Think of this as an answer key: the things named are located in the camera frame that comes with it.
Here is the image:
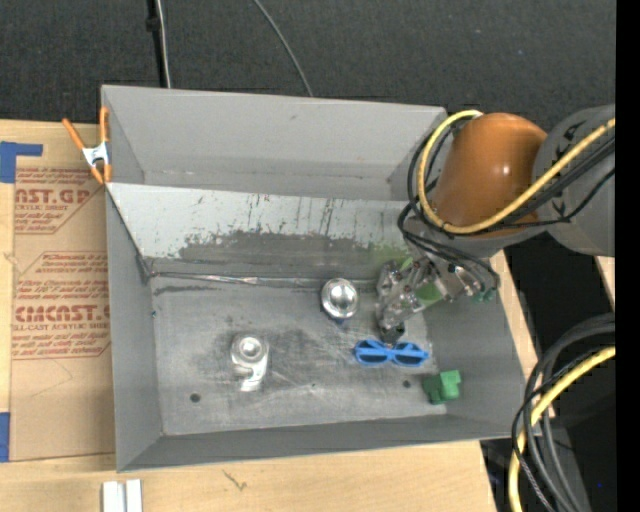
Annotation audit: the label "grey metal bin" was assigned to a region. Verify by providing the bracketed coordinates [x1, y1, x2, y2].
[99, 83, 527, 474]

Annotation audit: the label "green plastic block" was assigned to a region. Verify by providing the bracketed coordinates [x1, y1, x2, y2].
[421, 369, 463, 406]

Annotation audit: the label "round clear glass cup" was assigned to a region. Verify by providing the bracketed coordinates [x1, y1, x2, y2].
[319, 277, 361, 322]

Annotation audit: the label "blue sunglasses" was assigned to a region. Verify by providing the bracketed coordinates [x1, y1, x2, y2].
[353, 339, 431, 370]

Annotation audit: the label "brown cardboard board red print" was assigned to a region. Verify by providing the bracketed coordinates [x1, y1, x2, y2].
[0, 118, 119, 464]

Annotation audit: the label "clear glass mug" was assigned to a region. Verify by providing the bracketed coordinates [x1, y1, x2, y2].
[229, 333, 272, 393]

